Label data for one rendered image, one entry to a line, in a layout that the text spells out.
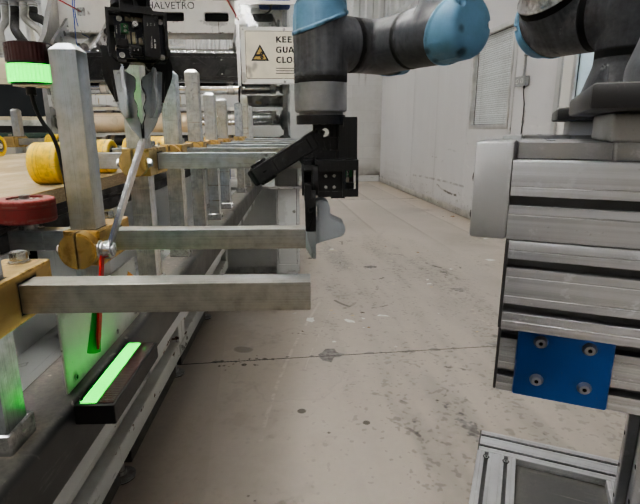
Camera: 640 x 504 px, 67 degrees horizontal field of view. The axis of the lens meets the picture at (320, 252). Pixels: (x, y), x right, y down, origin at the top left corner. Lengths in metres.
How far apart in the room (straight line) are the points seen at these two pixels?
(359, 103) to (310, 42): 9.01
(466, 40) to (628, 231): 0.30
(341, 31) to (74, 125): 0.37
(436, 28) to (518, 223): 0.27
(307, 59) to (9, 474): 0.57
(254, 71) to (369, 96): 6.64
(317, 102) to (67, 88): 0.32
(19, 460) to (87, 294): 0.17
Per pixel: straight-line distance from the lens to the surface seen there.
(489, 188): 0.48
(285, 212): 3.28
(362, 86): 9.73
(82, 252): 0.72
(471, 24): 0.66
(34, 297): 0.56
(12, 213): 0.81
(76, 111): 0.73
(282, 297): 0.49
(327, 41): 0.70
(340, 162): 0.70
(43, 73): 0.75
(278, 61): 3.23
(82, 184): 0.74
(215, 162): 0.98
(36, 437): 0.60
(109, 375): 0.69
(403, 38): 0.69
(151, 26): 0.69
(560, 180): 0.48
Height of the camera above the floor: 1.01
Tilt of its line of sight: 14 degrees down
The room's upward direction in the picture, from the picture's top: straight up
